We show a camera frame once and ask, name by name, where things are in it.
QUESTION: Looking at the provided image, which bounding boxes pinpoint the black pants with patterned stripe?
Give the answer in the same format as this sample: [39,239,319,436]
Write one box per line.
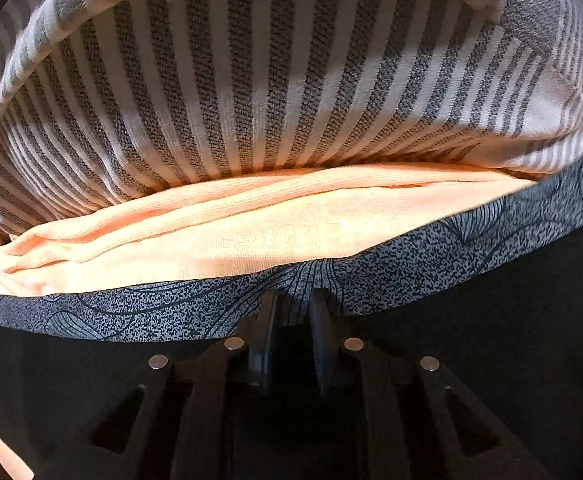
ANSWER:
[0,164,583,479]

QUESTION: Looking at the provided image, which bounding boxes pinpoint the peach bed sheet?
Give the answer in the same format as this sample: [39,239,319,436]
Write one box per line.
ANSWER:
[0,161,538,480]

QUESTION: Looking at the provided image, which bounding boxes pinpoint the grey striped duvet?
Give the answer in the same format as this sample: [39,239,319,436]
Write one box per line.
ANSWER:
[0,0,583,244]

